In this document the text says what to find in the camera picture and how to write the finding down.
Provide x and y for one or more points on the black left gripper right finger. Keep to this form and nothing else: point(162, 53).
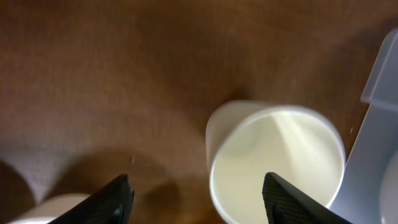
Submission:
point(286, 204)

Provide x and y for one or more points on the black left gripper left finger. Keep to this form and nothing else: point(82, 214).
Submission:
point(112, 204)

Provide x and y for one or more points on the white small bowl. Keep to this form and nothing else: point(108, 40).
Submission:
point(50, 209)

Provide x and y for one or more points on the cream cup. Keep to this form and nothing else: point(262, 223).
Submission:
point(245, 140)

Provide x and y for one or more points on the clear plastic storage bin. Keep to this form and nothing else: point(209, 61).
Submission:
point(368, 193)

